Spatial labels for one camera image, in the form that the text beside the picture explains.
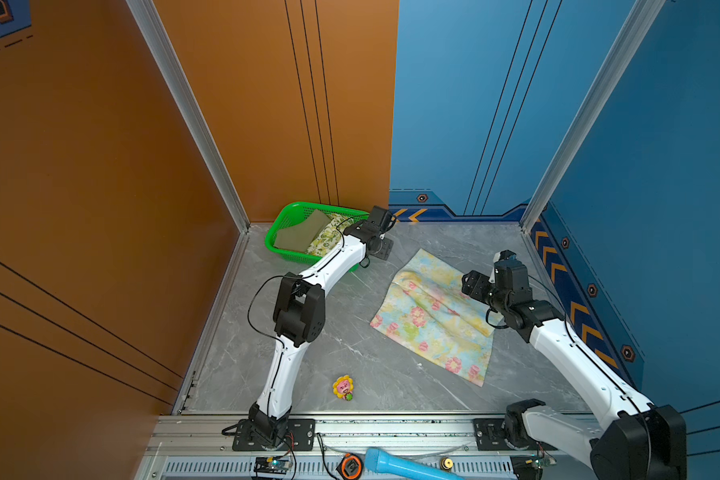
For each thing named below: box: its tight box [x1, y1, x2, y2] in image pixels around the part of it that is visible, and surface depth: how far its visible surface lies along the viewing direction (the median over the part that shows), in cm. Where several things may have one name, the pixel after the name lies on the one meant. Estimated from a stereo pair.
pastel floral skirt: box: [370, 248, 495, 387], surface depth 94 cm
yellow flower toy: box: [332, 374, 354, 401], surface depth 79 cm
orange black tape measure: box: [336, 452, 363, 480], surface depth 68 cm
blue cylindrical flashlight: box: [364, 447, 464, 480], surface depth 69 cm
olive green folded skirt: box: [274, 209, 331, 252], surface depth 112 cm
